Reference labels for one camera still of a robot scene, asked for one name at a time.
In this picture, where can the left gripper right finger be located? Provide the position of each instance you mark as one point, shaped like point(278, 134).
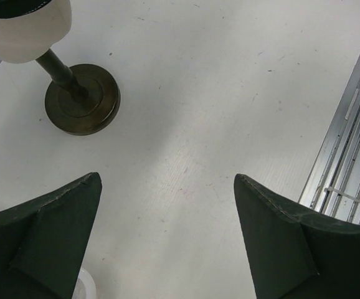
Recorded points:
point(294, 251)

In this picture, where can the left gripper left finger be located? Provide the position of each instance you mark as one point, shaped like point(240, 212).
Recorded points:
point(43, 240)

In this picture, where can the black cap gold logo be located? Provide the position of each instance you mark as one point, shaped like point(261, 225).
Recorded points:
point(16, 8)

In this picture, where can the wooden mannequin head stand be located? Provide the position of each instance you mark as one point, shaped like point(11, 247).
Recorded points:
point(80, 100)

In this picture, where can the aluminium frame rails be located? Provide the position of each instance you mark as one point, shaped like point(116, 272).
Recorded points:
point(333, 186)

